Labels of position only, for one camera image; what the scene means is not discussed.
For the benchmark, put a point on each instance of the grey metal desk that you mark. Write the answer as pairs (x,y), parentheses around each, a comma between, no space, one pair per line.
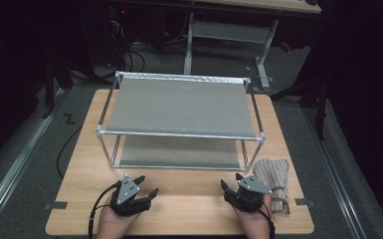
(232,31)

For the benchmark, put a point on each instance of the small red object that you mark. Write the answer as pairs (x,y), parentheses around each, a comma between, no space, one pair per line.
(286,47)

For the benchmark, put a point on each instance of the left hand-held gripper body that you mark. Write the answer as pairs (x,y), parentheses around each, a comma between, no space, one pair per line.
(127,195)

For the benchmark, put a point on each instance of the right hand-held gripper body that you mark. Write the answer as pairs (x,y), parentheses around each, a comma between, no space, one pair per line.
(252,199)

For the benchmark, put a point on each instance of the dark computer tower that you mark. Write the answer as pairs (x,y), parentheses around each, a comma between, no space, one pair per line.
(117,30)

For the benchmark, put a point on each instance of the black metal stand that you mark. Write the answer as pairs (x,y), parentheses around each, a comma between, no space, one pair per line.
(49,89)
(321,109)

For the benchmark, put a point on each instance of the person's left hand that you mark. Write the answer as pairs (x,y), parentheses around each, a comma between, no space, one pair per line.
(112,225)

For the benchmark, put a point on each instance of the grey tape strip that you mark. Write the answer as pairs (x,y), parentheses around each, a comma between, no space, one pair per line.
(303,201)
(58,205)

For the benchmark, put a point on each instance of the person's right hand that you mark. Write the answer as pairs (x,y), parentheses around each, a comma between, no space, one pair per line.
(257,224)

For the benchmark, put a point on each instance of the metal floor rail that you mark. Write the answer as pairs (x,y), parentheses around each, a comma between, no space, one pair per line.
(336,176)
(13,172)

